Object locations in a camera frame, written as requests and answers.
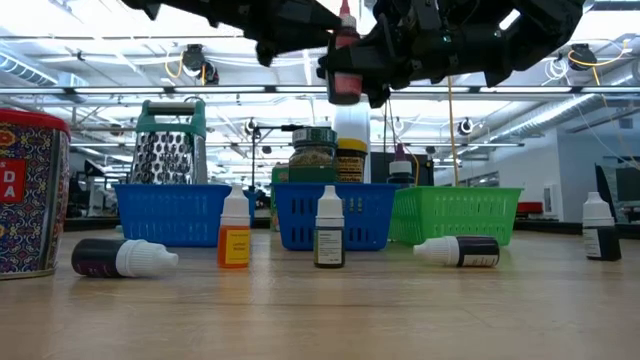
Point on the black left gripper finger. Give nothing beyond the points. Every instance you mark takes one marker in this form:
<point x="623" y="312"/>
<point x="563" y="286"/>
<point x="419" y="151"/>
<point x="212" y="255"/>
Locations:
<point x="315" y="25"/>

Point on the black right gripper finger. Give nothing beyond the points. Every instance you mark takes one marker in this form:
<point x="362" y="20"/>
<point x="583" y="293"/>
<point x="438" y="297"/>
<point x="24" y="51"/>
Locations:
<point x="350" y="62"/>

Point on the red squeeze bottle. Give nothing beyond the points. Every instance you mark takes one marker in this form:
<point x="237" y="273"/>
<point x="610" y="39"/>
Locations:
<point x="347" y="89"/>

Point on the green lid spice jar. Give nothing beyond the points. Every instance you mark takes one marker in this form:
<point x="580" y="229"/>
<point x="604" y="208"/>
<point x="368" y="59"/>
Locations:
<point x="313" y="155"/>

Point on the yellow lid dark jar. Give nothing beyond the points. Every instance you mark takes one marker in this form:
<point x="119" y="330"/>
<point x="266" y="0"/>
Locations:
<point x="351" y="165"/>

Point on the purple tip squeeze bottle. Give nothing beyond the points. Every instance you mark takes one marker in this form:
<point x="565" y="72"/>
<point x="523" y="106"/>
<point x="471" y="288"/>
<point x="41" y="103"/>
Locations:
<point x="401" y="172"/>

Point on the green cardboard box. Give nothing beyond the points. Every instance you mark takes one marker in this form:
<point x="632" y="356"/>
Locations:
<point x="280" y="175"/>

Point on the blue plastic basket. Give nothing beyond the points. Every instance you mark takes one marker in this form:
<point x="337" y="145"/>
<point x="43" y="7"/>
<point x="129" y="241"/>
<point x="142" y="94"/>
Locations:
<point x="370" y="215"/>
<point x="170" y="215"/>

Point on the green plastic basket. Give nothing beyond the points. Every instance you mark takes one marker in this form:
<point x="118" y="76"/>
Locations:
<point x="450" y="215"/>

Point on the green dropper bottle white cap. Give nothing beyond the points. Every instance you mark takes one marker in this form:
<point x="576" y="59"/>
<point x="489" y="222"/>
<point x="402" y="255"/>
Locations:
<point x="329" y="245"/>

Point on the black dropper bottle white cap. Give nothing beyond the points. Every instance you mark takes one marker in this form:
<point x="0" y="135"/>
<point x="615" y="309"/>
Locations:
<point x="475" y="251"/>
<point x="602" y="240"/>

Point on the orange dropper bottle yellow label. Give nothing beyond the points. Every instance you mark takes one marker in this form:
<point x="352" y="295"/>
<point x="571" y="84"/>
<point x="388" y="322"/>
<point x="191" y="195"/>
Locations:
<point x="234" y="245"/>

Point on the dark purple dropper bottle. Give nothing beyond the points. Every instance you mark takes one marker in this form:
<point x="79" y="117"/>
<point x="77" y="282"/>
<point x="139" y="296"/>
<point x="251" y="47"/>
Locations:
<point x="100" y="257"/>

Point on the patterned tin with red lid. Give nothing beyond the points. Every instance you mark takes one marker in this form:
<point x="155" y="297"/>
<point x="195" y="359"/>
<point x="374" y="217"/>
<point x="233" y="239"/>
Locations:
<point x="30" y="200"/>

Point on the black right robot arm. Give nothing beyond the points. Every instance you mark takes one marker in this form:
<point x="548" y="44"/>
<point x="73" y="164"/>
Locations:
<point x="540" y="30"/>

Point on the white building column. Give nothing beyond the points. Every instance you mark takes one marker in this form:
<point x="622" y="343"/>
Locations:
<point x="352" y="122"/>

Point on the black stand with boom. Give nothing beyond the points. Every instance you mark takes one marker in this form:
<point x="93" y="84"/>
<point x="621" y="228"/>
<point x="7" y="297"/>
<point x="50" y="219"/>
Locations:
<point x="253" y="155"/>

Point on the red stool seat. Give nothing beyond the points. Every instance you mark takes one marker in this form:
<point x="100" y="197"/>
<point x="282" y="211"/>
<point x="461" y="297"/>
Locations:
<point x="530" y="207"/>

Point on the black computer monitor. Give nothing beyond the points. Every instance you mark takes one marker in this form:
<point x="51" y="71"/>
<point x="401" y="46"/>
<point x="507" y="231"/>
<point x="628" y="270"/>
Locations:
<point x="622" y="190"/>

